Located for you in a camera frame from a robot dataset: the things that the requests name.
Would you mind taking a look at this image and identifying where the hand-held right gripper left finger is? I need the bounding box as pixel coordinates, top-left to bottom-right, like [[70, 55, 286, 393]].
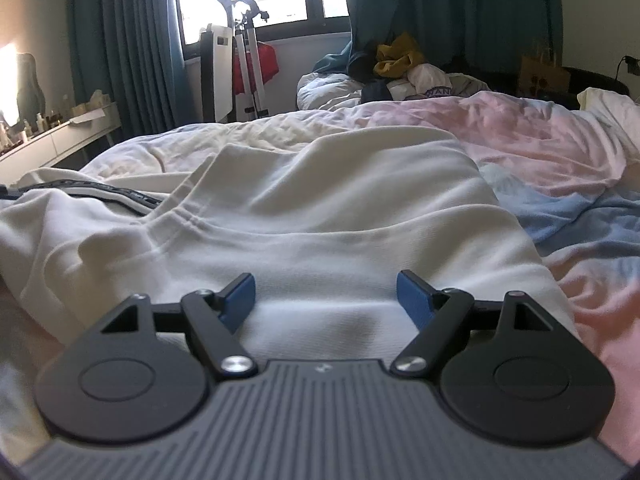
[[100, 272, 259, 378]]

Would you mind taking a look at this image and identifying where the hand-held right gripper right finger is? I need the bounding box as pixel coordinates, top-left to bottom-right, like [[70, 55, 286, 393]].
[[390, 269, 551, 376]]

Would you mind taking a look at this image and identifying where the white sweatshirt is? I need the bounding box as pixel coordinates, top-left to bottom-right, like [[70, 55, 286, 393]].
[[0, 127, 583, 366]]

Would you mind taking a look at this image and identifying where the pastel pink blue duvet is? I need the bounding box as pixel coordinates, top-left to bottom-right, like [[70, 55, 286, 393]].
[[0, 89, 640, 466]]

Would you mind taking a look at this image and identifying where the dark blue garment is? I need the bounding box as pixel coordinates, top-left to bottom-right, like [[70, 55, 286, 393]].
[[361, 80, 396, 103]]

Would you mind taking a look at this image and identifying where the white printed garment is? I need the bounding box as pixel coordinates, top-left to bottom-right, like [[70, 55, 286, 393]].
[[387, 62, 493, 101]]

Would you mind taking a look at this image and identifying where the white crumpled quilt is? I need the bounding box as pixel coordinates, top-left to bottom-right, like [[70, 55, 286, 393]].
[[296, 71, 366, 111]]

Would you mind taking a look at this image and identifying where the white folded panel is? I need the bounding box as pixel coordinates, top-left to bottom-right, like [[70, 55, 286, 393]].
[[200, 22, 236, 123]]

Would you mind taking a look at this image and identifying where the yellow garment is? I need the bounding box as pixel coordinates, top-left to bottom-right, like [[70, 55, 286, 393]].
[[375, 31, 426, 81]]

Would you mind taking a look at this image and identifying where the red cloth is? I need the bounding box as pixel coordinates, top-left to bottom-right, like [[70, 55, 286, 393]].
[[231, 40, 280, 96]]

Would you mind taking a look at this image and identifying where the white dresser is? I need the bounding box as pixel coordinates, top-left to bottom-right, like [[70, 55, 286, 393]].
[[0, 102, 121, 171]]

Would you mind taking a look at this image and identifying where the beige tissue box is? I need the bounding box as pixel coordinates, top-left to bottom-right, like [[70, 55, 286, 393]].
[[70, 89, 108, 117]]

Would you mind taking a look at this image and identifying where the teal garment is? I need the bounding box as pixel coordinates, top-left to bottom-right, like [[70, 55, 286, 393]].
[[312, 40, 381, 83]]

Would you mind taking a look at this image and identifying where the brown paper bag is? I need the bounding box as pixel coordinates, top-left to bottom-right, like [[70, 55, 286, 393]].
[[517, 42, 572, 98]]

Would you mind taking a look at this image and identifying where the group of small bottles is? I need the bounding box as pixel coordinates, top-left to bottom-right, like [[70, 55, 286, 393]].
[[0, 92, 66, 148]]

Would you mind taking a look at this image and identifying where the white pillow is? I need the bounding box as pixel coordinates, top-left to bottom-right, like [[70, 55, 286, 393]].
[[577, 87, 640, 161]]

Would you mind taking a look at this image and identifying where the teal curtain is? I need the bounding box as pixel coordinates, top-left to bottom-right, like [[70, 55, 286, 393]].
[[67, 0, 191, 141], [342, 0, 566, 81]]

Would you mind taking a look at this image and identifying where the rounded grey mirror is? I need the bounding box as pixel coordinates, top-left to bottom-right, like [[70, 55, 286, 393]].
[[15, 51, 47, 123]]

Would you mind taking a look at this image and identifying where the silver folding frame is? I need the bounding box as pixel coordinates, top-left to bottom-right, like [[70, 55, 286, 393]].
[[215, 0, 271, 121]]

